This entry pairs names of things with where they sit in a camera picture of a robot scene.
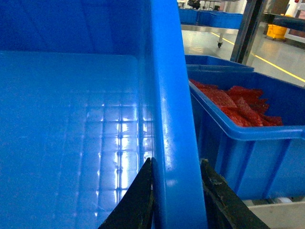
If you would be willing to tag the yellow mop bucket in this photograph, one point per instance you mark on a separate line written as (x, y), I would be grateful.
(276, 32)

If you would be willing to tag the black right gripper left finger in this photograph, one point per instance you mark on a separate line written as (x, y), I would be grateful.
(135, 210)

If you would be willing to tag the large blue plastic crate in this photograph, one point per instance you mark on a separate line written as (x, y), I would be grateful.
(89, 90)

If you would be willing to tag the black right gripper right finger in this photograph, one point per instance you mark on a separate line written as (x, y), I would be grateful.
(224, 209)

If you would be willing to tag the red bubble wrap bags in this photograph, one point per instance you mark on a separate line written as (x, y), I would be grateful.
(245, 107)

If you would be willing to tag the blue crate with red bags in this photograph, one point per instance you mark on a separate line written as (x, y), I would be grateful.
(256, 162)

